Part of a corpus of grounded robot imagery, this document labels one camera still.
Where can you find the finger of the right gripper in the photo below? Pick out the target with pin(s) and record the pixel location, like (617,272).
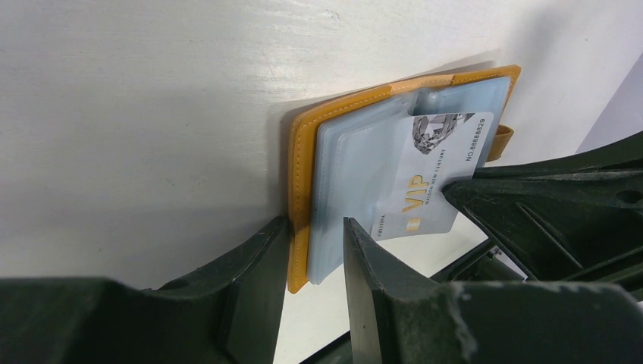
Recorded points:
(577,218)

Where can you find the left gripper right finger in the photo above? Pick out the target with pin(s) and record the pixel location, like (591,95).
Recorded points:
(400,316)

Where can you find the silver credit card carried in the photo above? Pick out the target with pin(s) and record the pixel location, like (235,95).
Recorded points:
(437,149)

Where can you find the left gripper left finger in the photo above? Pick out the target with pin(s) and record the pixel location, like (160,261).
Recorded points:
(228,311)

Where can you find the yellow leather card holder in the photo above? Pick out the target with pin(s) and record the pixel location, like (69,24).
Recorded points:
(343,155)

